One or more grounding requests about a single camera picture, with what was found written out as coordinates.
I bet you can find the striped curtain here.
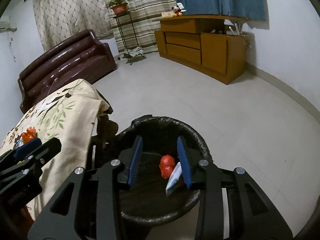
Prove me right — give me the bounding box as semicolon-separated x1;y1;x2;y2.
104;0;176;53

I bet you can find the mickey mouse toy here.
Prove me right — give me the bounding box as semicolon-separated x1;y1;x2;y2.
171;3;186;16

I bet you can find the beige patterned curtain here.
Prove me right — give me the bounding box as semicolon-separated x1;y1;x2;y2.
33;0;112;51

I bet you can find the red plastic bag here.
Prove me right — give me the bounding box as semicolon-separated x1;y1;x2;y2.
159;155;176;179

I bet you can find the small box on cabinet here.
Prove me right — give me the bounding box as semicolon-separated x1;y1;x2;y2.
161;11;177;18

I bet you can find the floral beige tablecloth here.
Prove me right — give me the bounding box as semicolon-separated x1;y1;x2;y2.
1;79;113;219

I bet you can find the dark brown leather sofa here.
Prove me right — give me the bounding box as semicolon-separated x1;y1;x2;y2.
17;29;117;113

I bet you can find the potted plant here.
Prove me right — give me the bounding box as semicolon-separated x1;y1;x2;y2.
106;0;129;16

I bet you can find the striped cloth on stand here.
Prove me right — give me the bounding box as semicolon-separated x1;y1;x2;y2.
123;46;144;59

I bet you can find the orange plastic bag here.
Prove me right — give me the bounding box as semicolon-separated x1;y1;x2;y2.
21;127;37;144

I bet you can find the wooden tv cabinet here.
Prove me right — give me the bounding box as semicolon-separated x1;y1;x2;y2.
155;15;249;85

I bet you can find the black lined trash bin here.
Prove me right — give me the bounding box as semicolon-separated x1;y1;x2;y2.
117;115;212;226

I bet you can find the white air conditioner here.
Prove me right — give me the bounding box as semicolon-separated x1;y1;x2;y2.
0;21;17;33

